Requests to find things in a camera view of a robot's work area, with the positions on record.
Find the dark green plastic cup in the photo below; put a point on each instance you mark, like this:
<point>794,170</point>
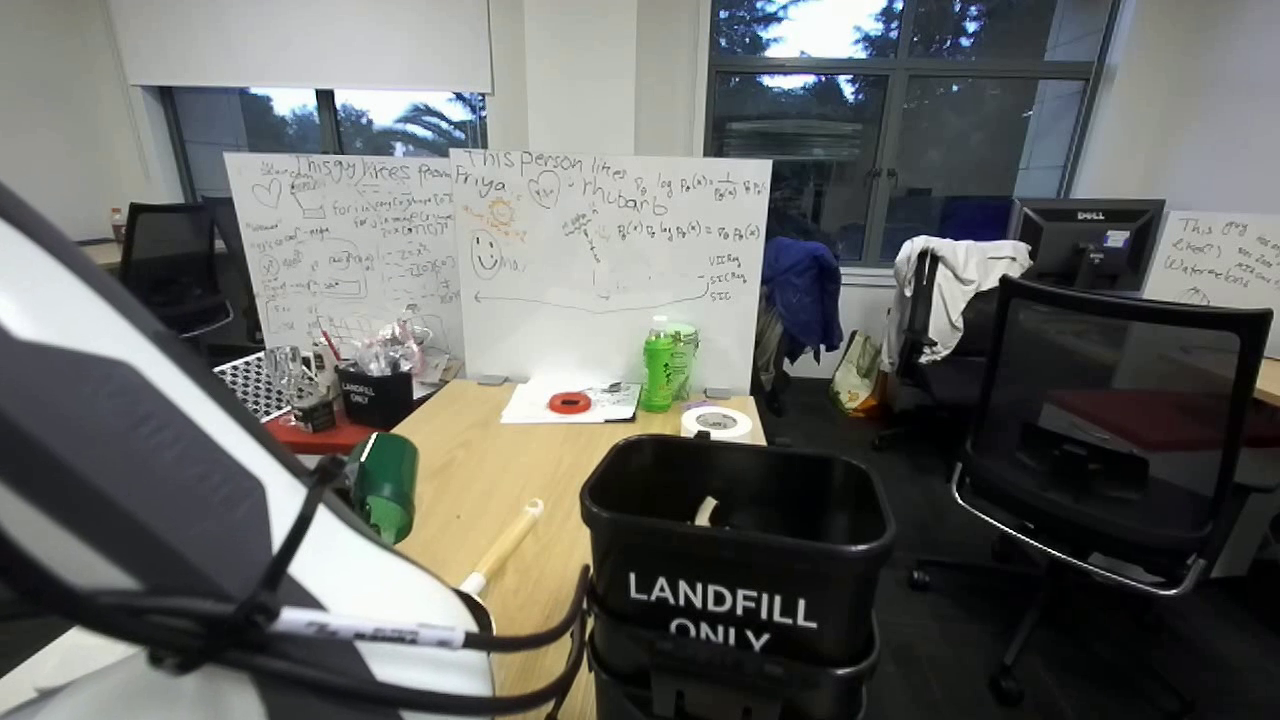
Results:
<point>385,485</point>

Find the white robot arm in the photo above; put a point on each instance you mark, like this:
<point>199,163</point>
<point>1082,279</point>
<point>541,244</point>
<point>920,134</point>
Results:
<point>206,568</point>

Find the green soap bottle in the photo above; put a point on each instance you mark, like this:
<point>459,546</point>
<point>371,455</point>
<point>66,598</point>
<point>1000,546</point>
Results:
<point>669,355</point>

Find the red tape roll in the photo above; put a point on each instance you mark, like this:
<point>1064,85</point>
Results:
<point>568,401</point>

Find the white tape roll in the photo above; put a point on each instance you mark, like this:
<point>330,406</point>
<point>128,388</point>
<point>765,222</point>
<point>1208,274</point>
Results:
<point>717,423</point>

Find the large whiteboard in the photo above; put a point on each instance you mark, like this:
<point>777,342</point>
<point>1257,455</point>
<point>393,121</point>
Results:
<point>515,260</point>

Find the black landfill bin on table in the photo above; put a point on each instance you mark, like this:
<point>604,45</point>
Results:
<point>734,580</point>

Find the black landfill bin on shelf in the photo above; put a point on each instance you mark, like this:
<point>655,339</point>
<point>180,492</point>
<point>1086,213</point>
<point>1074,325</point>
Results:
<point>378,401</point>

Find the red top white cabinet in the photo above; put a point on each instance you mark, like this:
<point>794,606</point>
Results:
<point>316,440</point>

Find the black computer monitor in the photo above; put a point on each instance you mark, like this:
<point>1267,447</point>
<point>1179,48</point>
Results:
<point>1095,244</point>

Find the black mesh office chair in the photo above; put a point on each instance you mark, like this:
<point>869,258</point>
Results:
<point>1105,440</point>

